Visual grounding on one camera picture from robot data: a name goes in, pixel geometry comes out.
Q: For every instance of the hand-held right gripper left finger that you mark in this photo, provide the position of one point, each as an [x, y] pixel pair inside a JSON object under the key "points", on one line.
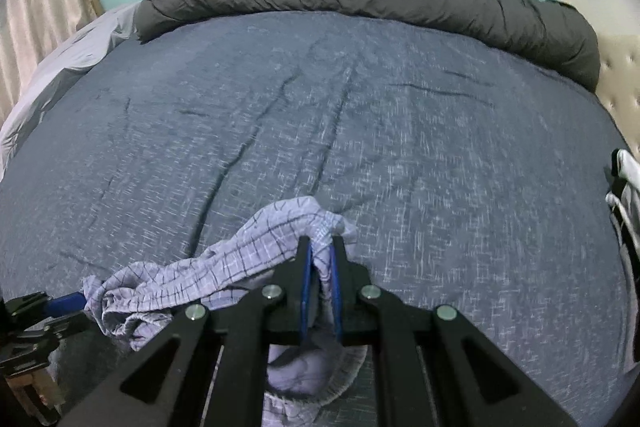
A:
{"points": [[306, 292]]}

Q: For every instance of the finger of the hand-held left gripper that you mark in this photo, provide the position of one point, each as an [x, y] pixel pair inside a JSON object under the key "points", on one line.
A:
{"points": [[65, 303], [70, 324]]}

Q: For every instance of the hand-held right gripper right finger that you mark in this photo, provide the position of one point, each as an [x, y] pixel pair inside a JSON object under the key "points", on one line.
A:
{"points": [[336, 297]]}

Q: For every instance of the light blue plaid shorts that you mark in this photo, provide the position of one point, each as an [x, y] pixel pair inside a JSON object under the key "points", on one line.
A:
{"points": [[220, 267]]}

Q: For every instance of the light grey sheet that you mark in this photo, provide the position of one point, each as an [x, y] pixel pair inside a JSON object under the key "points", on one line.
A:
{"points": [[65, 52]]}

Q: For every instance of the cream pleated curtain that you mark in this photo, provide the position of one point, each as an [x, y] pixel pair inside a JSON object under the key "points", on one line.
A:
{"points": [[35, 7]]}

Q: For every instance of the white folded garment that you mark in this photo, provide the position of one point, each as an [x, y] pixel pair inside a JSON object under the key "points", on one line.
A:
{"points": [[632, 167]]}

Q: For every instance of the cream tufted headboard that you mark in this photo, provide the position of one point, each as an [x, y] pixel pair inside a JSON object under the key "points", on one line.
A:
{"points": [[620, 72]]}

